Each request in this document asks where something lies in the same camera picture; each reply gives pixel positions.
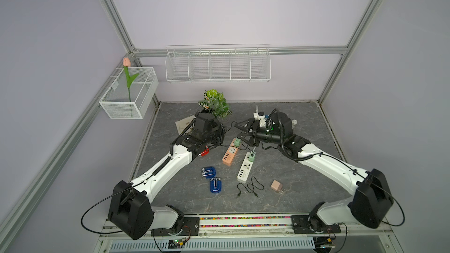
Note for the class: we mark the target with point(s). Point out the orange power strip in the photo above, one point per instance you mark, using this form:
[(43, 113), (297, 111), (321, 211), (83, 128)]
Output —
[(230, 154)]

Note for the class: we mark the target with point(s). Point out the artificial pink tulip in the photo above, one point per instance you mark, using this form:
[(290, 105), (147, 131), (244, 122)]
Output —
[(129, 78)]

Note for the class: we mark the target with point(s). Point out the red electric shaver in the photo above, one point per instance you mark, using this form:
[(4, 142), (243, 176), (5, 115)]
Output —
[(205, 152)]

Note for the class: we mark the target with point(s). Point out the pink charger adapter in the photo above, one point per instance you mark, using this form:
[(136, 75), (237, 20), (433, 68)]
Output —
[(277, 186)]

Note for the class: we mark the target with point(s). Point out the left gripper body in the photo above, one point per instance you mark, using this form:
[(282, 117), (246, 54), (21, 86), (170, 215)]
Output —
[(217, 133)]

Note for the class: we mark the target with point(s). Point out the potted green plant black vase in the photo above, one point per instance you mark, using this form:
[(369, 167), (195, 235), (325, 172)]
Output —
[(215, 103)]

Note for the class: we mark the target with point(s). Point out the blue electric shaver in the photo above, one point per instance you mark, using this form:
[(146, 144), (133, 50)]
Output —
[(208, 172), (215, 185)]

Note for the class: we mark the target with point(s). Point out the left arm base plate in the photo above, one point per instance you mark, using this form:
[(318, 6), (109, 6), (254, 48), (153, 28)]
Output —
[(187, 226)]

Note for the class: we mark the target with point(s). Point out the white power strip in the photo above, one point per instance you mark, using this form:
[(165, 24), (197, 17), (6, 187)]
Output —
[(245, 170)]

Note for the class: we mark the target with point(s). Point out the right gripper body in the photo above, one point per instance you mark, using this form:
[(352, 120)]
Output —
[(259, 134)]

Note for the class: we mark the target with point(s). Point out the white vented cable duct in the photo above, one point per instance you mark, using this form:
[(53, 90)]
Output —
[(197, 245)]

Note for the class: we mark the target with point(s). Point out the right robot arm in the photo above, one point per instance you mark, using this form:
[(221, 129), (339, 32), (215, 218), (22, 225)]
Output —
[(370, 196)]

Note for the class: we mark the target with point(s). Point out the green charger adapter top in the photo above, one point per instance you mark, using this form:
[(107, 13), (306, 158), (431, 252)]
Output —
[(237, 142)]

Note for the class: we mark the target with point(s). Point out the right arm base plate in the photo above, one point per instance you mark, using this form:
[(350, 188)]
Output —
[(304, 224)]

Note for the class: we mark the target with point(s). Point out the white wire wall shelf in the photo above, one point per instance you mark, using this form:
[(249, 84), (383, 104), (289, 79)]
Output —
[(218, 63)]

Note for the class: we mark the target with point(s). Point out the green charger adapter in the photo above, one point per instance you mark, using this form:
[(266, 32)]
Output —
[(237, 142), (251, 156)]

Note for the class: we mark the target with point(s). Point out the white mesh wall basket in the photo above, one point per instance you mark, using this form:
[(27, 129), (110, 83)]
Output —
[(115, 99)]

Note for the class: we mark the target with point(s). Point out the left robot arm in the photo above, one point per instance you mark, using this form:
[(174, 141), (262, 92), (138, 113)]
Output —
[(130, 202)]

